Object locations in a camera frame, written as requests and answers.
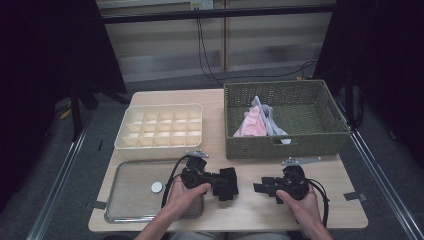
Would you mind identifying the clear plastic lid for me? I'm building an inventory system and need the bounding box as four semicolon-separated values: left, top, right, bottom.
103;157;205;224

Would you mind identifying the metal floor rail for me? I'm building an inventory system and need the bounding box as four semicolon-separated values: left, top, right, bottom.
25;109;98;240
333;96;424;240

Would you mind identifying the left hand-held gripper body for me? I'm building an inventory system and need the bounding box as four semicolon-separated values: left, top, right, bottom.
179;149;221;192

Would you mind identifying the black curtain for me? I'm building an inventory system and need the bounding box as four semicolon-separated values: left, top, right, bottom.
0;0;128;213
312;0;424;169

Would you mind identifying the person's left hand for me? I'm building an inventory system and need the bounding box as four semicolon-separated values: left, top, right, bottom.
165;176;213;219

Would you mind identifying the cream divided storage box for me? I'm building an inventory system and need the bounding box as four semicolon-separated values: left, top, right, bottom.
113;103;204;160

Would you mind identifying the left hand-held gripper cable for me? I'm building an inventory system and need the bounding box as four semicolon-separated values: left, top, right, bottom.
160;154;189;209

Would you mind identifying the white wall socket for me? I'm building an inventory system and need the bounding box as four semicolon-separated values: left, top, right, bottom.
189;0;214;11

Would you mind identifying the right hand-held gripper cable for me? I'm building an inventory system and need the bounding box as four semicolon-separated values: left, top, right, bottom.
308;178;331;229

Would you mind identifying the hand-held gripper cable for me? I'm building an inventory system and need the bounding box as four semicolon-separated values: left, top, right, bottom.
160;154;189;209
308;178;331;229

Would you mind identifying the black wall cable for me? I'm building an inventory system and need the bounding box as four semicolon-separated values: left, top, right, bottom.
195;8;225;86

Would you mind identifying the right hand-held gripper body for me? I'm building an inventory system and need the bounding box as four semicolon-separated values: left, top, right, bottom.
274;156;323;205

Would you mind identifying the black horizontal bar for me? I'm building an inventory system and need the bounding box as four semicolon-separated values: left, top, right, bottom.
99;3;338;24

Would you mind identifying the pink sock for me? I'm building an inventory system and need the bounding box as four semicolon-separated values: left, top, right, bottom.
233;105;268;138

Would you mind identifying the black sock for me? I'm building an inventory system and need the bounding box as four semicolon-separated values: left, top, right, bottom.
212;167;240;202

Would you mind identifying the person's right hand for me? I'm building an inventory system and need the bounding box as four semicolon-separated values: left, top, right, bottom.
275;184;322;232

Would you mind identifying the green woven basket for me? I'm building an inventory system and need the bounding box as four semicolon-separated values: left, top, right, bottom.
223;79;352;160

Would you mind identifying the black floor cable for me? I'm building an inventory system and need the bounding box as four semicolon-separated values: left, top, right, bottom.
213;59;318;83

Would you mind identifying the black metal stand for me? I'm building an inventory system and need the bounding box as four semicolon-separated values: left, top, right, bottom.
343;74;366;130
68;78;133;143

